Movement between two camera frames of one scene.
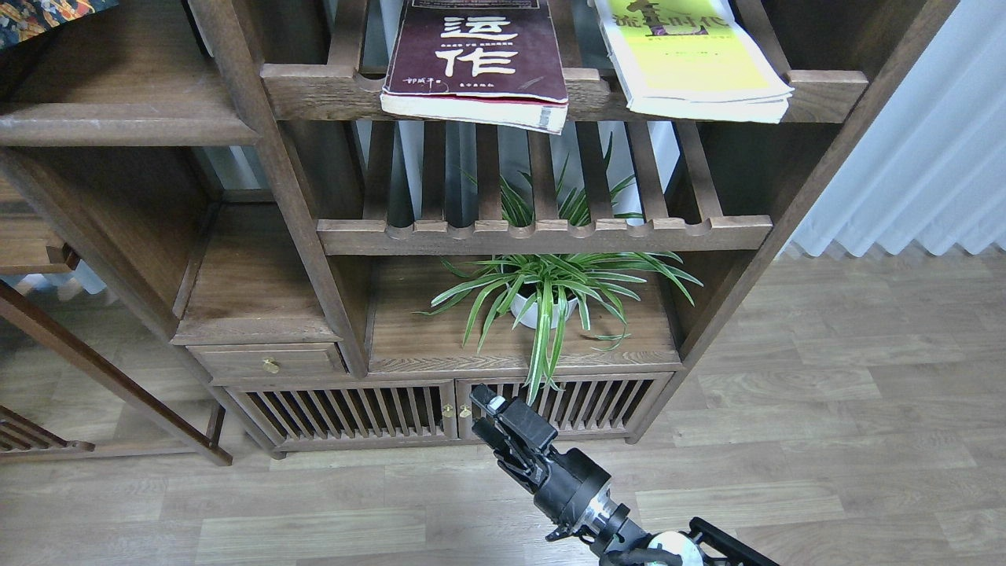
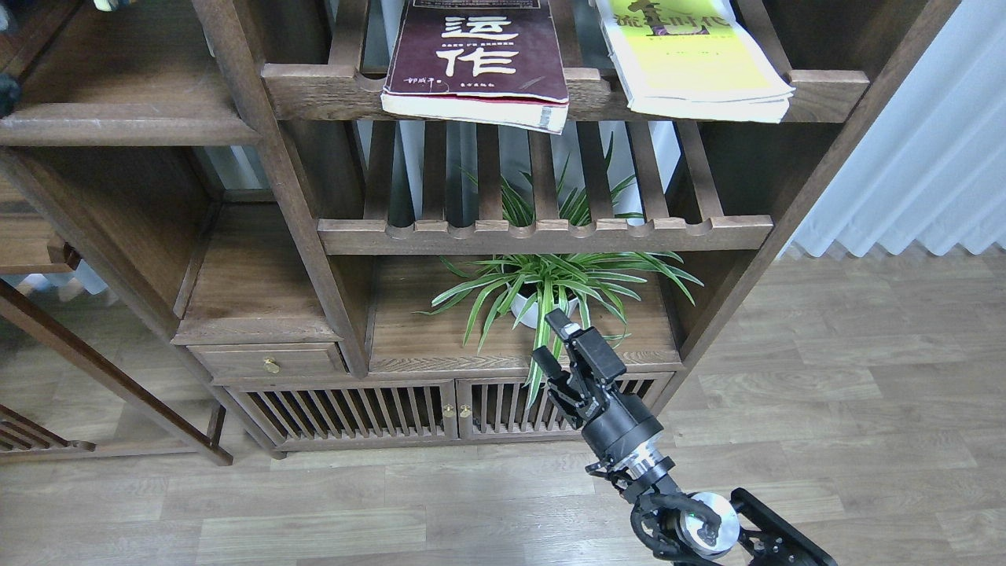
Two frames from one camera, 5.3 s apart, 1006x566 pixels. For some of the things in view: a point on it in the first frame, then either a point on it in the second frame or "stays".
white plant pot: x=530 y=317 stays
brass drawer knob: x=271 y=365 stays
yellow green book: x=692 y=58 stays
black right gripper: x=519 y=437 → x=625 y=420
